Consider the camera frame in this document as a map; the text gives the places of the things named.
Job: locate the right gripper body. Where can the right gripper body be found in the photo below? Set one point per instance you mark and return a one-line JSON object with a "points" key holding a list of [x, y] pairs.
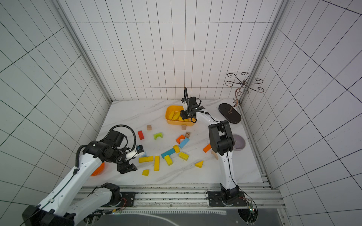
{"points": [[187, 113]]}

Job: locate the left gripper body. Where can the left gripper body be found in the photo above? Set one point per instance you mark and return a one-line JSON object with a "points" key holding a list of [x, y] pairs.
{"points": [[120, 157]]}

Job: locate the yellow long block diagonal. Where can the yellow long block diagonal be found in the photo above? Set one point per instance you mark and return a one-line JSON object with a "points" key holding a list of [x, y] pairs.
{"points": [[176, 116]]}

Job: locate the yellow long block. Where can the yellow long block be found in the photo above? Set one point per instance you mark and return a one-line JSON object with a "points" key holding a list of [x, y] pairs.
{"points": [[170, 117], [146, 159], [156, 163]]}

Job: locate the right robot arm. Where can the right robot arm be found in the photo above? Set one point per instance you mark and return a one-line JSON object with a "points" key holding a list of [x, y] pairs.
{"points": [[222, 141]]}

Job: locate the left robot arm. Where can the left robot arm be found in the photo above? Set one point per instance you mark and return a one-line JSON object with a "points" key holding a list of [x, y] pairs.
{"points": [[57, 208]]}

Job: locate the yellow plastic tub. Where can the yellow plastic tub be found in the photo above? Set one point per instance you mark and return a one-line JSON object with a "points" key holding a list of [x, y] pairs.
{"points": [[177, 108]]}

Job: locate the orange bowl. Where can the orange bowl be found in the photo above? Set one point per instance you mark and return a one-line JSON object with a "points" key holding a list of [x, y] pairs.
{"points": [[99, 170]]}

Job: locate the orange arch block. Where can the orange arch block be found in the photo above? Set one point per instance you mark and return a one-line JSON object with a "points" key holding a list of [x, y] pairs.
{"points": [[180, 139]]}

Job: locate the red block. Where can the red block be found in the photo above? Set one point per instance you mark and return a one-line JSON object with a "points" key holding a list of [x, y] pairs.
{"points": [[141, 135]]}

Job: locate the light blue long block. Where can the light blue long block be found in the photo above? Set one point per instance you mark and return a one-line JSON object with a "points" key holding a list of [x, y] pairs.
{"points": [[184, 142]]}

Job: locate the yellow long block upright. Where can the yellow long block upright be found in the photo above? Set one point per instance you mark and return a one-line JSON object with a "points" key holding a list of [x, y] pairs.
{"points": [[156, 163]]}

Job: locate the yellow cube centre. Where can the yellow cube centre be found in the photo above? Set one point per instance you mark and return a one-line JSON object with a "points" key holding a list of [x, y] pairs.
{"points": [[176, 149]]}

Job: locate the green arch block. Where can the green arch block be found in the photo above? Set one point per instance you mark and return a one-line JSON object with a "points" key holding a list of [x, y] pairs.
{"points": [[158, 135]]}

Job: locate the black metal hook stand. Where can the black metal hook stand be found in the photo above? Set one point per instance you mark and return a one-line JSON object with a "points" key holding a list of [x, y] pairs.
{"points": [[230, 112]]}

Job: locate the orange long block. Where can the orange long block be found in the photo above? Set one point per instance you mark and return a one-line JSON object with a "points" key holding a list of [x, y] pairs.
{"points": [[207, 148]]}

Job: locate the teal long block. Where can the teal long block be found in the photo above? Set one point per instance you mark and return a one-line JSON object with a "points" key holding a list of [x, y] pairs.
{"points": [[169, 152]]}

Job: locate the yellow short block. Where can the yellow short block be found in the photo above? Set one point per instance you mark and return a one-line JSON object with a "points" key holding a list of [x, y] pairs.
{"points": [[168, 160]]}

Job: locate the natural wood cylinder block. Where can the natural wood cylinder block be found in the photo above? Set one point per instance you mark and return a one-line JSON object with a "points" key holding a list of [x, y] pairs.
{"points": [[214, 154]]}

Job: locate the yellow triangle block right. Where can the yellow triangle block right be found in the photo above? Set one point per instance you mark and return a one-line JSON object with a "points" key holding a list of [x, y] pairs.
{"points": [[199, 164]]}

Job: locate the purple bowl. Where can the purple bowl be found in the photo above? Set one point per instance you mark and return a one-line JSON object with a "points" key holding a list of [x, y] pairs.
{"points": [[240, 142]]}

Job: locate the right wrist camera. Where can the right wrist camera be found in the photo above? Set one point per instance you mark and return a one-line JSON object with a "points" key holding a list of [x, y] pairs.
{"points": [[184, 104]]}

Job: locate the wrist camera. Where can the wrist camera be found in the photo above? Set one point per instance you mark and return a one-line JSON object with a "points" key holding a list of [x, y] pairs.
{"points": [[138, 150], [184, 104]]}

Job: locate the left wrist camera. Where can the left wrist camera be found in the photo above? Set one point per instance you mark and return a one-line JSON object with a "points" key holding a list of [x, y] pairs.
{"points": [[138, 150]]}

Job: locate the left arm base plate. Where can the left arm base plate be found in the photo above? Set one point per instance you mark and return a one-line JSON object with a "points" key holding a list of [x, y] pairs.
{"points": [[124, 200]]}

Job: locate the aluminium rail frame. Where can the aluminium rail frame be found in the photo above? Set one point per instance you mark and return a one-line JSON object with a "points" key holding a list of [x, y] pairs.
{"points": [[156, 194]]}

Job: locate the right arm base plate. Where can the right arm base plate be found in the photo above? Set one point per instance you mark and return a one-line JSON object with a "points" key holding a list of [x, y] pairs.
{"points": [[226, 199]]}

